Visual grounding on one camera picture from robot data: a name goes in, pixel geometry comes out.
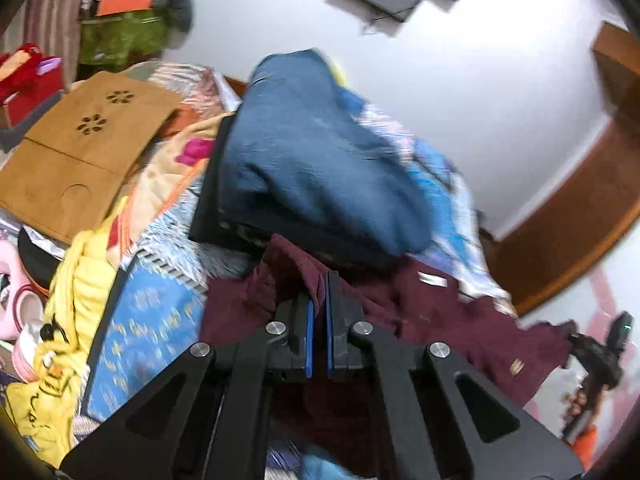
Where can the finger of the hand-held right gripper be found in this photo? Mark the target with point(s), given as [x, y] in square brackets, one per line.
[587, 347]

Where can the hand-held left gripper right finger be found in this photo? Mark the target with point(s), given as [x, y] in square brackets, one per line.
[330, 345]

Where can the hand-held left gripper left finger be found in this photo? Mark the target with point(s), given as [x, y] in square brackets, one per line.
[310, 340]

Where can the maroon button-up shirt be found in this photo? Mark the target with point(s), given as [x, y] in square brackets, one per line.
[450, 320]

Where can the wooden wardrobe with white door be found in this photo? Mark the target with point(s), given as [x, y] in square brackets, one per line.
[560, 305]

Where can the blue patchwork bedspread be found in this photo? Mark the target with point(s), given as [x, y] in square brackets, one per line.
[145, 320]

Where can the folded blue jeans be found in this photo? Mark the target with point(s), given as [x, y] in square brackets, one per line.
[310, 150]

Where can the orange floral blanket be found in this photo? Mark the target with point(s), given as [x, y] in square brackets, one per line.
[170, 160]

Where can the yellow cloth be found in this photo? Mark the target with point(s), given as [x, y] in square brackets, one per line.
[65, 310]

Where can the brown wooden door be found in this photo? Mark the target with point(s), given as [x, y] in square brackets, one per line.
[620, 70]

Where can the pink plastic item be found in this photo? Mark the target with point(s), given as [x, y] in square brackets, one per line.
[20, 310]

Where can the bamboo lap desk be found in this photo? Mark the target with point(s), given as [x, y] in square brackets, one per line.
[75, 160]

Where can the red gift box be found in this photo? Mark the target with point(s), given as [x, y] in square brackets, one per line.
[35, 95]

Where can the orange box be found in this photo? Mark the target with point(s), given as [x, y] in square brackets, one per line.
[125, 4]

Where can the striped brown curtain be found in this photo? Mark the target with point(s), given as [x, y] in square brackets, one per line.
[50, 5]

